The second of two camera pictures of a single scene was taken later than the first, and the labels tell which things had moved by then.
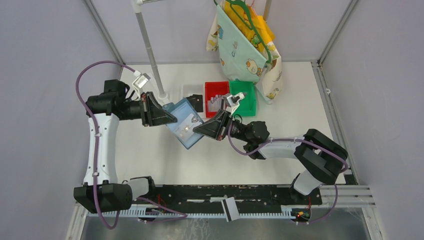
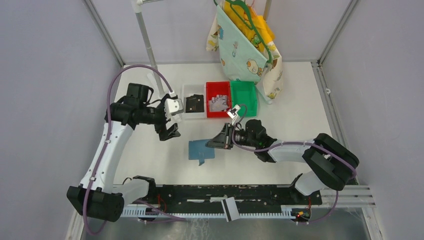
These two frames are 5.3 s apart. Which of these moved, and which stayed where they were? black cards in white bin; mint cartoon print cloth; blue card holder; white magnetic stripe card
Moved: blue card holder
Stayed: mint cartoon print cloth; black cards in white bin; white magnetic stripe card
